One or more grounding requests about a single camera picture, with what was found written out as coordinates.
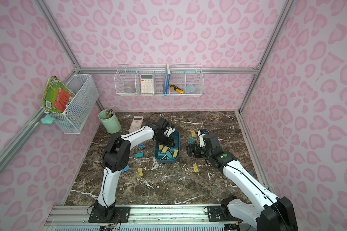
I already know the light blue cloth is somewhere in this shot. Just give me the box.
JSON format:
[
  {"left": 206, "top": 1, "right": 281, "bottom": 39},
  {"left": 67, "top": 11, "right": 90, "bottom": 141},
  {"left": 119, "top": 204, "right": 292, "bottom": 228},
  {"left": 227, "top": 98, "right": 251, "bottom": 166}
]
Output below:
[{"left": 186, "top": 84, "right": 197, "bottom": 94}]

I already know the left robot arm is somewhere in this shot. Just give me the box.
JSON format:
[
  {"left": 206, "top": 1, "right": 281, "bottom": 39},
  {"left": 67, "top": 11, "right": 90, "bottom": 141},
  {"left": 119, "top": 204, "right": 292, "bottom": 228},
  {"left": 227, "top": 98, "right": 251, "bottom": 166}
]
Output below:
[{"left": 91, "top": 117, "right": 175, "bottom": 221}]

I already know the mint green pen cup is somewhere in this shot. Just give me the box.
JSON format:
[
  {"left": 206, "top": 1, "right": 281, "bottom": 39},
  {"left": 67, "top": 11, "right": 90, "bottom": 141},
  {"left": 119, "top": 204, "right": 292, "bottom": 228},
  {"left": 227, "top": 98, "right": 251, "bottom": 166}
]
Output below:
[{"left": 98, "top": 109, "right": 121, "bottom": 134}]

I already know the pink calculator on table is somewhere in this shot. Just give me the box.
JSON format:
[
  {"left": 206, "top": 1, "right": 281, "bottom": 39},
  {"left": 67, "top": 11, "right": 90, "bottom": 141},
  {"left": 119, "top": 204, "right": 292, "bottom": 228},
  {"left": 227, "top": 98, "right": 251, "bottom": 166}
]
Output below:
[{"left": 129, "top": 116, "right": 144, "bottom": 133}]

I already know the teal plastic storage box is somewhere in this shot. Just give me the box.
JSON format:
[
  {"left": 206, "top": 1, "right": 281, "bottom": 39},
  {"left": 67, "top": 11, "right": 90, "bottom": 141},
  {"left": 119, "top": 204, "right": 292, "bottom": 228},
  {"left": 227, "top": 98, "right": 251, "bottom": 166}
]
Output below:
[{"left": 154, "top": 131, "right": 181, "bottom": 164}]

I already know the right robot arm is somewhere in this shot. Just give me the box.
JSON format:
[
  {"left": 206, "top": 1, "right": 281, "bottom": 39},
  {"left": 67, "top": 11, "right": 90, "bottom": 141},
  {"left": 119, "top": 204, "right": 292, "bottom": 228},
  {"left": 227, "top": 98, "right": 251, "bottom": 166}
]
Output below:
[{"left": 186, "top": 129, "right": 298, "bottom": 231}]

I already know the yellow binder clip table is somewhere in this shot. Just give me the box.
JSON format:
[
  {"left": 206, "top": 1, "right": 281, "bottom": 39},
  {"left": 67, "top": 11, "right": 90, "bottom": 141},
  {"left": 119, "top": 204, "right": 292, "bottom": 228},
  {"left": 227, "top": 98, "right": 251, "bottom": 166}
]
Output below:
[
  {"left": 137, "top": 167, "right": 143, "bottom": 177},
  {"left": 192, "top": 164, "right": 199, "bottom": 173}
]

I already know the yellow black utility knife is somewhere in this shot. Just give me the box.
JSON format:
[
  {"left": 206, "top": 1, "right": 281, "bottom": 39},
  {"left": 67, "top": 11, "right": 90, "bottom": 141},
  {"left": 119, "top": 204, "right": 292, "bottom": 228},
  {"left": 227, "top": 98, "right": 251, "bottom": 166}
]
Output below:
[{"left": 170, "top": 84, "right": 185, "bottom": 94}]

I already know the mint star hook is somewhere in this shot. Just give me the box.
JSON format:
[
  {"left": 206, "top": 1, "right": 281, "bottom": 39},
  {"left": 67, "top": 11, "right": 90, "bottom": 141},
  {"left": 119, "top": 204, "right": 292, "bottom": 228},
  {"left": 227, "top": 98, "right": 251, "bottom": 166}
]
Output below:
[{"left": 40, "top": 114, "right": 56, "bottom": 125}]

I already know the white wire wall basket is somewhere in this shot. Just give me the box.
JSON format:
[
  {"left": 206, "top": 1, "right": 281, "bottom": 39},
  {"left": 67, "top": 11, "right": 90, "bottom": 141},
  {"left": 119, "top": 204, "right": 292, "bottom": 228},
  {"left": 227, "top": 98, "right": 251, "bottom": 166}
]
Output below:
[{"left": 114, "top": 64, "right": 204, "bottom": 96}]

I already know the blue book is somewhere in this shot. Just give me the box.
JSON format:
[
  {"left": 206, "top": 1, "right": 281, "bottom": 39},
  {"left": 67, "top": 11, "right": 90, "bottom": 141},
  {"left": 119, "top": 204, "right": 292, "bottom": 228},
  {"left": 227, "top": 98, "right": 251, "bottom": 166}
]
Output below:
[{"left": 163, "top": 63, "right": 171, "bottom": 95}]

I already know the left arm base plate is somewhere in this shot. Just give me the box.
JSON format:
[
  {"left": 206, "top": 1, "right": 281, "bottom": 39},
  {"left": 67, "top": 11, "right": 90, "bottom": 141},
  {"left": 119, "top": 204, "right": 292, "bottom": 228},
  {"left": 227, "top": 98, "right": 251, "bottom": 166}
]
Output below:
[{"left": 88, "top": 207, "right": 131, "bottom": 223}]

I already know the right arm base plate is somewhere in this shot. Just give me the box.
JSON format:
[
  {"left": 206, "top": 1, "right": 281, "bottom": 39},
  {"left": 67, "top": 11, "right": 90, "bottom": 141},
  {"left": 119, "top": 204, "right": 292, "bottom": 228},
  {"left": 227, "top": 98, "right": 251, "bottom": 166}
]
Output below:
[{"left": 203, "top": 205, "right": 235, "bottom": 222}]

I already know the clear tape roll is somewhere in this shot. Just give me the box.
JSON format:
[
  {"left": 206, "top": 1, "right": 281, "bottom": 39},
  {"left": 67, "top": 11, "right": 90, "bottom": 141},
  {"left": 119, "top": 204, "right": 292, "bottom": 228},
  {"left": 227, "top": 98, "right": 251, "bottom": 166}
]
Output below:
[{"left": 123, "top": 84, "right": 136, "bottom": 94}]

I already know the white orange calculator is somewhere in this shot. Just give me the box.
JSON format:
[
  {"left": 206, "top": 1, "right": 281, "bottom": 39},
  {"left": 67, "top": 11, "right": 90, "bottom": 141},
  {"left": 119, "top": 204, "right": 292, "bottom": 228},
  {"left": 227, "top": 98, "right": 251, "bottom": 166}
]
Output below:
[{"left": 140, "top": 74, "right": 154, "bottom": 94}]

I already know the white mesh side basket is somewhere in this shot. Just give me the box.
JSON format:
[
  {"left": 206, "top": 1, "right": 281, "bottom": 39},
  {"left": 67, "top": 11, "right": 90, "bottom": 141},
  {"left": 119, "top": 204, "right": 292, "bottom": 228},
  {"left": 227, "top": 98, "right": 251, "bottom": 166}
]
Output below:
[{"left": 47, "top": 74, "right": 99, "bottom": 134}]

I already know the blue binder clip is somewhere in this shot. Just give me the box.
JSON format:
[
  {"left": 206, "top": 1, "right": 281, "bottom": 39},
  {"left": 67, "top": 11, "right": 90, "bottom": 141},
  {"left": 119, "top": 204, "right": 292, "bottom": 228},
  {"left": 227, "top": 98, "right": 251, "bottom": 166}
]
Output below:
[
  {"left": 122, "top": 165, "right": 130, "bottom": 173},
  {"left": 138, "top": 143, "right": 145, "bottom": 150}
]

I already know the green red booklet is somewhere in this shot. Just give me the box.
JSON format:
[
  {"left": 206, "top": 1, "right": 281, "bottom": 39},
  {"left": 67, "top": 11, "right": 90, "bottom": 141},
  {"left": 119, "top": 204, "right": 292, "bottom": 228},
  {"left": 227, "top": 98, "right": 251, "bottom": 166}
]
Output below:
[{"left": 42, "top": 76, "right": 76, "bottom": 113}]

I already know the teal binder clip table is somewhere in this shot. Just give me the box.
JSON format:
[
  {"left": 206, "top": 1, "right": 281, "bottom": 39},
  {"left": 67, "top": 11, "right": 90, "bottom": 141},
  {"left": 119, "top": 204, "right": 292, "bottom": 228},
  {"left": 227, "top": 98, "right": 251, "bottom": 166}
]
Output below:
[{"left": 188, "top": 137, "right": 194, "bottom": 144}]

